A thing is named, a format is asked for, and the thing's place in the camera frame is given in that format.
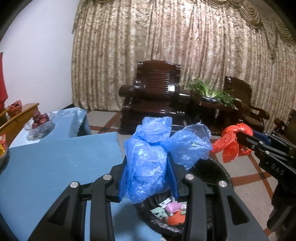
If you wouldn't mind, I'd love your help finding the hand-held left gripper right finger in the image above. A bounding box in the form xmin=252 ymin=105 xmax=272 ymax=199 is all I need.
xmin=167 ymin=154 xmax=270 ymax=241

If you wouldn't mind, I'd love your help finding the glass fruit bowl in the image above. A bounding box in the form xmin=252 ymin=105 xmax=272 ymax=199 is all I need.
xmin=24 ymin=112 xmax=56 ymax=141

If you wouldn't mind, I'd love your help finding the dark wooden side table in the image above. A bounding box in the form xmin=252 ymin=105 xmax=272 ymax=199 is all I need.
xmin=187 ymin=95 xmax=234 ymax=137

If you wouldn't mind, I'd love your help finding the red cloth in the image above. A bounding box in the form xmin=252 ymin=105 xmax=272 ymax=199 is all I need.
xmin=0 ymin=52 xmax=8 ymax=110

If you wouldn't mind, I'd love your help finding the beige patterned curtain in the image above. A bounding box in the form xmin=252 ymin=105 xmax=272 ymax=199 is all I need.
xmin=72 ymin=0 xmax=296 ymax=121

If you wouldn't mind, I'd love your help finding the orange foam net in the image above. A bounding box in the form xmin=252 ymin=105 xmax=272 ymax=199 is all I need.
xmin=168 ymin=214 xmax=186 ymax=226

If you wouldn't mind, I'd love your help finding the glass snack bowl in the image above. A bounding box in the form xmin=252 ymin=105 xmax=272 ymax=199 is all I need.
xmin=0 ymin=133 xmax=11 ymax=168

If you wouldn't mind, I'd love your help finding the blue plastic bag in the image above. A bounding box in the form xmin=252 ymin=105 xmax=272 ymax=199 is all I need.
xmin=124 ymin=116 xmax=213 ymax=204

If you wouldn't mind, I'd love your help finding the black trash bin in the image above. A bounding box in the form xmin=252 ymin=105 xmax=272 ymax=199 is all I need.
xmin=134 ymin=155 xmax=235 ymax=237

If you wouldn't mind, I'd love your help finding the potted green plant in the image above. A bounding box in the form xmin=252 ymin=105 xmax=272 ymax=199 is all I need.
xmin=186 ymin=77 xmax=238 ymax=108

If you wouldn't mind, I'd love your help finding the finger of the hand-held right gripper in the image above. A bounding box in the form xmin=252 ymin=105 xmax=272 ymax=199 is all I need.
xmin=253 ymin=131 xmax=273 ymax=143
xmin=236 ymin=131 xmax=264 ymax=154

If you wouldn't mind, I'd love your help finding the pile of red apples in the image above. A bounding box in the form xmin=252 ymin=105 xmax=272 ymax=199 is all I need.
xmin=32 ymin=111 xmax=50 ymax=129

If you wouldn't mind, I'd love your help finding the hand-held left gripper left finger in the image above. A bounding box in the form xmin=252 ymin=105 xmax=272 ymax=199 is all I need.
xmin=28 ymin=160 xmax=128 ymax=241

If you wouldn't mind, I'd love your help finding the red plastic bag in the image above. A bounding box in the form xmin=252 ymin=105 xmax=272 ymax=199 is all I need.
xmin=211 ymin=123 xmax=253 ymax=163

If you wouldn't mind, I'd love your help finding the pink wrapper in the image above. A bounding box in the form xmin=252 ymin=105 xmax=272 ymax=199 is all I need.
xmin=165 ymin=202 xmax=183 ymax=212

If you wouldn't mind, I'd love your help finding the green wrapper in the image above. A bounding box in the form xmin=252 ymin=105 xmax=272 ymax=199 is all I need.
xmin=151 ymin=207 xmax=170 ymax=220

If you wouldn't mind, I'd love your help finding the red basket ornament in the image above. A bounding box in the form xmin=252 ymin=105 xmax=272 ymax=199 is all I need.
xmin=8 ymin=100 xmax=23 ymax=116

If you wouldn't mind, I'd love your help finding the dark wooden armchair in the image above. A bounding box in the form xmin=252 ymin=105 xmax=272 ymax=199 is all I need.
xmin=118 ymin=60 xmax=192 ymax=134
xmin=223 ymin=75 xmax=270 ymax=133
xmin=270 ymin=109 xmax=296 ymax=142

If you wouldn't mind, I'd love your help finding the blue tablecloth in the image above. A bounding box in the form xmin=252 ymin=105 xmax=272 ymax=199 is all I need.
xmin=0 ymin=132 xmax=162 ymax=241
xmin=9 ymin=107 xmax=92 ymax=149

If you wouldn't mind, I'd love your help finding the wooden cabinet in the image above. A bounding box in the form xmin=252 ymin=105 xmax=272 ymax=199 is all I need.
xmin=0 ymin=103 xmax=40 ymax=149

